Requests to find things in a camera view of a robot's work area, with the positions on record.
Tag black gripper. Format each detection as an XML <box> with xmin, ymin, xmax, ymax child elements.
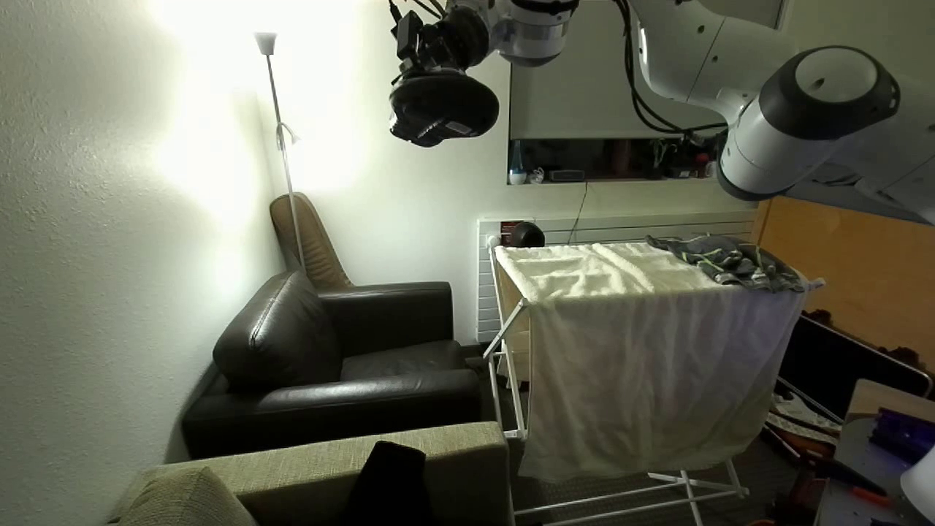
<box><xmin>388</xmin><ymin>0</ymin><xmax>493</xmax><ymax>82</ymax></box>

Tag beige sofa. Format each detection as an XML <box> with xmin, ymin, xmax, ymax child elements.
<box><xmin>102</xmin><ymin>418</ymin><xmax>514</xmax><ymax>526</ymax></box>

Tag thin white floor lamp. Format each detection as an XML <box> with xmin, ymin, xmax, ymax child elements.
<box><xmin>252</xmin><ymin>28</ymin><xmax>308</xmax><ymax>277</ymax></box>

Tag black round object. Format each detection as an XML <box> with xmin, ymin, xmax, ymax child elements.
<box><xmin>498</xmin><ymin>218</ymin><xmax>546</xmax><ymax>250</ymax></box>

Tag brown wicker board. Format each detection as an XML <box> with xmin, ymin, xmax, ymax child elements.
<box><xmin>267</xmin><ymin>190</ymin><xmax>357</xmax><ymax>294</ymax></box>

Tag black leather armchair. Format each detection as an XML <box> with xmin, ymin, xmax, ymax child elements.
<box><xmin>178</xmin><ymin>268</ymin><xmax>492</xmax><ymax>462</ymax></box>

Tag white drying rack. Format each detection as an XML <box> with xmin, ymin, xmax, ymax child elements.
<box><xmin>479</xmin><ymin>240</ymin><xmax>828</xmax><ymax>526</ymax></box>

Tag dark green striped cloth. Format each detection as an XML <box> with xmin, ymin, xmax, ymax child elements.
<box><xmin>645</xmin><ymin>231</ymin><xmax>807</xmax><ymax>293</ymax></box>

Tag cream covered table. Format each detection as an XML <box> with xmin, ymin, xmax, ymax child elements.
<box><xmin>492</xmin><ymin>237</ymin><xmax>807</xmax><ymax>487</ymax></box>

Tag black jacket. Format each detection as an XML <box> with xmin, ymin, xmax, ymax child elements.
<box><xmin>341</xmin><ymin>439</ymin><xmax>438</xmax><ymax>526</ymax></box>

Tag orange wooden board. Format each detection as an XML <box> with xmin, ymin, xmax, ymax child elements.
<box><xmin>756</xmin><ymin>195</ymin><xmax>935</xmax><ymax>373</ymax></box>

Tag black flat monitor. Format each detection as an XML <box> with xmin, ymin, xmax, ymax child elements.
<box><xmin>774</xmin><ymin>309</ymin><xmax>935</xmax><ymax>424</ymax></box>

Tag wall mirror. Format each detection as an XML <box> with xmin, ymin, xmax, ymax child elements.
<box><xmin>503</xmin><ymin>130</ymin><xmax>730</xmax><ymax>190</ymax></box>

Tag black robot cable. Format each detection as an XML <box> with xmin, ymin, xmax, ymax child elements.
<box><xmin>610</xmin><ymin>0</ymin><xmax>736</xmax><ymax>141</ymax></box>

